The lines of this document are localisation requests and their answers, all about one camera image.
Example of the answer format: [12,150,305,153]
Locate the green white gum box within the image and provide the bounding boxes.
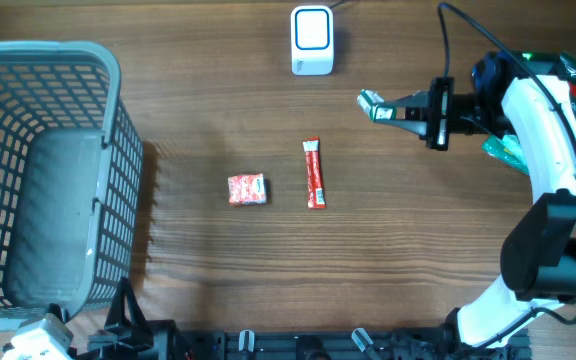
[357,89,396,122]

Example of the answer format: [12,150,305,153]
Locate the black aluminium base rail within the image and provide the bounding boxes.
[86,319,533,360]

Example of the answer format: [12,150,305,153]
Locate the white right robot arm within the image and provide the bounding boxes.
[357,52,576,350]

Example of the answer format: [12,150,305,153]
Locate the white barcode scanner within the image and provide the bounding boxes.
[290,5,335,76]

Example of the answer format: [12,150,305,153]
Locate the grey plastic shopping basket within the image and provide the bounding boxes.
[0,41,144,331]

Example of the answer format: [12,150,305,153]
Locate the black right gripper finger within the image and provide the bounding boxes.
[374,91,429,109]
[374,119,427,139]

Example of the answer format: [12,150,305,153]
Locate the red white tissue pack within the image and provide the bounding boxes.
[227,174,267,206]

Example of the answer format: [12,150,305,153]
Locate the red snack stick packet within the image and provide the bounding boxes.
[303,137,326,209]

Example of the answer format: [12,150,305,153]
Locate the mint toilet wipes pack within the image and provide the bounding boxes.
[499,135,528,173]

